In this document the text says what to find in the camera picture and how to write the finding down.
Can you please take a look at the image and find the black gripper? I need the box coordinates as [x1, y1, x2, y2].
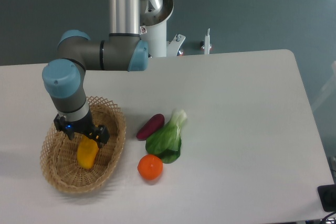
[54, 111, 110, 148]

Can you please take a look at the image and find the yellow mango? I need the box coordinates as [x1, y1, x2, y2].
[77, 135, 99, 169]

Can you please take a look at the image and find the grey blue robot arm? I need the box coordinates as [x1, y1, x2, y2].
[42, 0, 149, 147]

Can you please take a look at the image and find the woven wicker basket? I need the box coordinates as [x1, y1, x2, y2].
[40, 97, 126, 194]

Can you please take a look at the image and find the purple sweet potato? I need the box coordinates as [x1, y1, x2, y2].
[136, 114, 165, 141]

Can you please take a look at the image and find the orange fruit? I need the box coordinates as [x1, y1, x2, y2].
[137, 154, 163, 180]

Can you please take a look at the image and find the green bok choy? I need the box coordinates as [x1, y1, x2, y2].
[145, 110, 187, 164]

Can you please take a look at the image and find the black device at table edge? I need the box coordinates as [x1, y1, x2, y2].
[317, 184, 335, 212]

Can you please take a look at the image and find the white pedestal foot bracket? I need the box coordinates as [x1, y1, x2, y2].
[166, 28, 212, 57]

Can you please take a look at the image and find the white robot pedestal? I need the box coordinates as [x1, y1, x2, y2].
[140, 0, 174, 57]

